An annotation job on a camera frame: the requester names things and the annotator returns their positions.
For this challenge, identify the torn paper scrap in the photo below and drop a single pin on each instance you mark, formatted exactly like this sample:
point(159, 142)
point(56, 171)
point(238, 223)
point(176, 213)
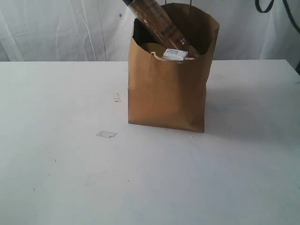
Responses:
point(116, 97)

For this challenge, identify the small white milk carton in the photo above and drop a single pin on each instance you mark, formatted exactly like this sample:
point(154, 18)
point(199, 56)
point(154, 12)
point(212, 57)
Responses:
point(175, 55)

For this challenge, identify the white curtain backdrop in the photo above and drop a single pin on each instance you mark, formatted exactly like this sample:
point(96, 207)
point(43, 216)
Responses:
point(100, 30)

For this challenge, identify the spaghetti packet with Italian flag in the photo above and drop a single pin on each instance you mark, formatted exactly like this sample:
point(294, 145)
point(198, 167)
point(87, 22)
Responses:
point(156, 20)

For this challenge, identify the brown paper bag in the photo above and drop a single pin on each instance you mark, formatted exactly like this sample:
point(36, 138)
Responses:
point(170, 94)

